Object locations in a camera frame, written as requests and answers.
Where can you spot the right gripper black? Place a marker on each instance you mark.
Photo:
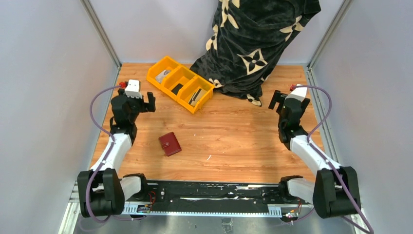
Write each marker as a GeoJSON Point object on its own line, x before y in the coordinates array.
{"type": "Point", "coordinates": [278, 97]}

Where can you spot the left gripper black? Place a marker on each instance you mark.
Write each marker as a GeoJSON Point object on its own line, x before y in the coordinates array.
{"type": "Point", "coordinates": [149, 107]}

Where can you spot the yellow three-compartment bin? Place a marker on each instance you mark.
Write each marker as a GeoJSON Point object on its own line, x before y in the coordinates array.
{"type": "Point", "coordinates": [184, 86]}

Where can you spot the red leather card holder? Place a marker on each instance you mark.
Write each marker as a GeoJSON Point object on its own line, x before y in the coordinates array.
{"type": "Point", "coordinates": [170, 144]}

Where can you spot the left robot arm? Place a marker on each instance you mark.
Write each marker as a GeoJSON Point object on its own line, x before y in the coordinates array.
{"type": "Point", "coordinates": [102, 194]}

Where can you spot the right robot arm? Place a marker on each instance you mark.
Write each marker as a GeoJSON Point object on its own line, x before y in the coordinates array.
{"type": "Point", "coordinates": [335, 191]}

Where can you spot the grey card in bin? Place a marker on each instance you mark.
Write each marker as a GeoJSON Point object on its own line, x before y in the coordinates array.
{"type": "Point", "coordinates": [159, 77]}

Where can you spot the black card in bin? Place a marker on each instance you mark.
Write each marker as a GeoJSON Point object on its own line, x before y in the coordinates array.
{"type": "Point", "coordinates": [177, 88]}

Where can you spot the striped beige card in bin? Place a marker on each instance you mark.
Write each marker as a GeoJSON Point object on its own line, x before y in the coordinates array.
{"type": "Point", "coordinates": [196, 96]}

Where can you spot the black floral blanket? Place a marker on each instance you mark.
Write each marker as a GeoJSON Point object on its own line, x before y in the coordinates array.
{"type": "Point", "coordinates": [249, 38]}

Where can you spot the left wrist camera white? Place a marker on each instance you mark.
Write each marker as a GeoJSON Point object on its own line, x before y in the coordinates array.
{"type": "Point", "coordinates": [133, 89]}

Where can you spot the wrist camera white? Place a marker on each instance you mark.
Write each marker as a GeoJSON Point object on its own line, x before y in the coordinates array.
{"type": "Point", "coordinates": [133, 89]}
{"type": "Point", "coordinates": [298, 92]}

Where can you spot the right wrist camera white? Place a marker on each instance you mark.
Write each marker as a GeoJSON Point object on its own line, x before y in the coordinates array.
{"type": "Point", "coordinates": [298, 92]}

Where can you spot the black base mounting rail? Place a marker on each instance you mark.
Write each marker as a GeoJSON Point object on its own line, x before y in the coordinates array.
{"type": "Point", "coordinates": [222, 199]}

